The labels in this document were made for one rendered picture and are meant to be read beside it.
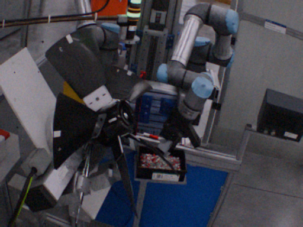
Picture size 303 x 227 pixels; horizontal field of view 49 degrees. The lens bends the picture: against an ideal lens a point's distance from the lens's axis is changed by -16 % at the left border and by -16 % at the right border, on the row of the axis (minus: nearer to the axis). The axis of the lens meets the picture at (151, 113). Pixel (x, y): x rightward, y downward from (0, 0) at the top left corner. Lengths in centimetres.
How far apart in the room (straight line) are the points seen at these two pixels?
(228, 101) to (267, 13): 93
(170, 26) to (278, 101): 87
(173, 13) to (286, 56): 130
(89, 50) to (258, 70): 208
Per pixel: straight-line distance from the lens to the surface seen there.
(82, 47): 134
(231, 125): 343
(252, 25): 309
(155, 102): 220
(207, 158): 188
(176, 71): 150
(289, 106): 171
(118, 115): 128
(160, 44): 218
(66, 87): 186
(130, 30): 129
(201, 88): 138
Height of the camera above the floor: 189
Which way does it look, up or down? 30 degrees down
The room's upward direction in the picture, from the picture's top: 10 degrees clockwise
